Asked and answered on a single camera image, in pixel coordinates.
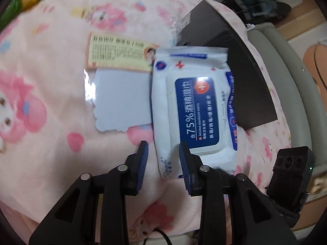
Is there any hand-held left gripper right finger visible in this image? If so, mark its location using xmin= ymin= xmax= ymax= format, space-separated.
xmin=178 ymin=141 xmax=298 ymax=245

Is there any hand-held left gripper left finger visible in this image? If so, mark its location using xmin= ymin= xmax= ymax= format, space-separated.
xmin=29 ymin=140 xmax=149 ymax=245

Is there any white blue wet wipes pack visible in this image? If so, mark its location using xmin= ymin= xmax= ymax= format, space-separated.
xmin=151 ymin=46 xmax=239 ymax=180

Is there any clear bag with yellow header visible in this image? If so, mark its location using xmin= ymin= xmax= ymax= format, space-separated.
xmin=84 ymin=33 xmax=160 ymax=133

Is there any black cardboard box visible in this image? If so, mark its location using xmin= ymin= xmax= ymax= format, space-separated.
xmin=176 ymin=0 xmax=279 ymax=130

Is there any green corn snack packet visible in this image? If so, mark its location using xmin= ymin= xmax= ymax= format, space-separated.
xmin=0 ymin=0 xmax=44 ymax=28

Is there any beige round stool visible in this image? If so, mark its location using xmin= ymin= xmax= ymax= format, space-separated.
xmin=303 ymin=39 xmax=327 ymax=94

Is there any pink printed blanket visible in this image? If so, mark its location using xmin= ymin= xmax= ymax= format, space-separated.
xmin=0 ymin=0 xmax=292 ymax=243

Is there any dark blurred object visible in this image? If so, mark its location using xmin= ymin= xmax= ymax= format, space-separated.
xmin=199 ymin=0 xmax=292 ymax=23

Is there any black cable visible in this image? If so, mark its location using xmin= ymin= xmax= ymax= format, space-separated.
xmin=142 ymin=228 xmax=173 ymax=245

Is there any grey padded bed frame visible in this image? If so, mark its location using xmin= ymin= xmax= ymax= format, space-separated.
xmin=246 ymin=22 xmax=320 ymax=154

